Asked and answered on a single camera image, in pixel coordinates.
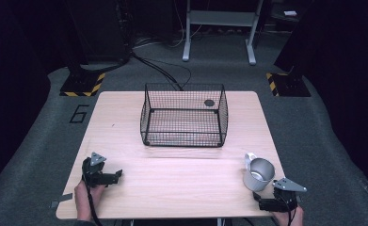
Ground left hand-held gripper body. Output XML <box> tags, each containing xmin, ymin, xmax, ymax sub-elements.
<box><xmin>81</xmin><ymin>152</ymin><xmax>111</xmax><ymax>188</ymax></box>

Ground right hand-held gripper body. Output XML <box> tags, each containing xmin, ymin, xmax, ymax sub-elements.
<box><xmin>270</xmin><ymin>177</ymin><xmax>308</xmax><ymax>212</ymax></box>

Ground white metal cup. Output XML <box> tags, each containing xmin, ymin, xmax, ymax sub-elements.
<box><xmin>243</xmin><ymin>152</ymin><xmax>277</xmax><ymax>193</ymax></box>

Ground black wire basket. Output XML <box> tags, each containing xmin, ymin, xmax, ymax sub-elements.
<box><xmin>139</xmin><ymin>82</ymin><xmax>230</xmax><ymax>148</ymax></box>

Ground person's right hand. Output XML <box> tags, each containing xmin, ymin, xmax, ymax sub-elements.
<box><xmin>270</xmin><ymin>205</ymin><xmax>305</xmax><ymax>226</ymax></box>

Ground grey tape strip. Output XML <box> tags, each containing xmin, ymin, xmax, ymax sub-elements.
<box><xmin>49</xmin><ymin>192</ymin><xmax>74</xmax><ymax>209</ymax></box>

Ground dark stand column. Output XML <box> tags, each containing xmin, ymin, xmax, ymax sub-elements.
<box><xmin>63</xmin><ymin>0</ymin><xmax>133</xmax><ymax>76</ymax></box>

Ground white metal stand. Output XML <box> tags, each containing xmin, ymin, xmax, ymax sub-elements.
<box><xmin>182</xmin><ymin>0</ymin><xmax>264</xmax><ymax>66</ymax></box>

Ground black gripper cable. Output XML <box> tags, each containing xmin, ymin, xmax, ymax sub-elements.
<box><xmin>285</xmin><ymin>201</ymin><xmax>298</xmax><ymax>226</ymax></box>
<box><xmin>82</xmin><ymin>175</ymin><xmax>104</xmax><ymax>226</ymax></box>

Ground black yellow striped base plate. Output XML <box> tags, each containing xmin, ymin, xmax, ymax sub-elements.
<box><xmin>59</xmin><ymin>72</ymin><xmax>106</xmax><ymax>98</ymax></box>
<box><xmin>264</xmin><ymin>72</ymin><xmax>312</xmax><ymax>98</ymax></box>

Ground black floor cable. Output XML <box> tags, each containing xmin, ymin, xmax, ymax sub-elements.
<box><xmin>130</xmin><ymin>50</ymin><xmax>193</xmax><ymax>92</ymax></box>

